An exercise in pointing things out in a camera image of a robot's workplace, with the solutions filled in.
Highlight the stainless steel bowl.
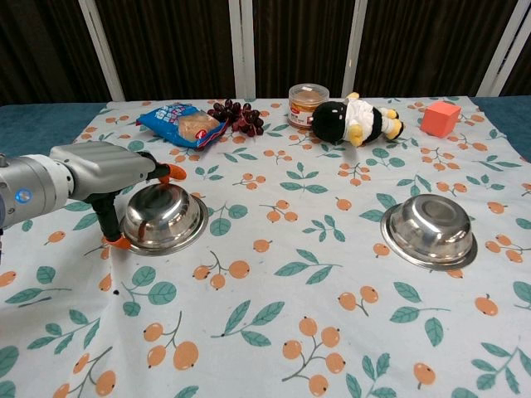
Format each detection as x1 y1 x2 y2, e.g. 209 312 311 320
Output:
119 182 209 256
380 192 479 273

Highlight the white frame post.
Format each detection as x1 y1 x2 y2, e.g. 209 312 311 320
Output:
343 0 371 97
77 0 127 102
475 0 530 97
227 0 256 100

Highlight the clear plastic cookie jar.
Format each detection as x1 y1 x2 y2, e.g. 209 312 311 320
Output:
288 83 331 129

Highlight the blue snack bag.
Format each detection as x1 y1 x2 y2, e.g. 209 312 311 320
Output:
135 101 229 151

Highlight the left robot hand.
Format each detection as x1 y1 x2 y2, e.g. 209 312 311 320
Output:
48 139 187 253

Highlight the black white plush doll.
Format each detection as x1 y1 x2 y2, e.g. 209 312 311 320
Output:
310 91 404 147

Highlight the floral fruit print tablecloth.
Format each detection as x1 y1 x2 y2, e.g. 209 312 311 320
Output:
0 95 531 398

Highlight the orange cube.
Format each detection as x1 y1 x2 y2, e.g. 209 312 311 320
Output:
419 101 462 138

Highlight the dark red grape bunch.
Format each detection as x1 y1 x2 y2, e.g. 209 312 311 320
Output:
207 98 266 137

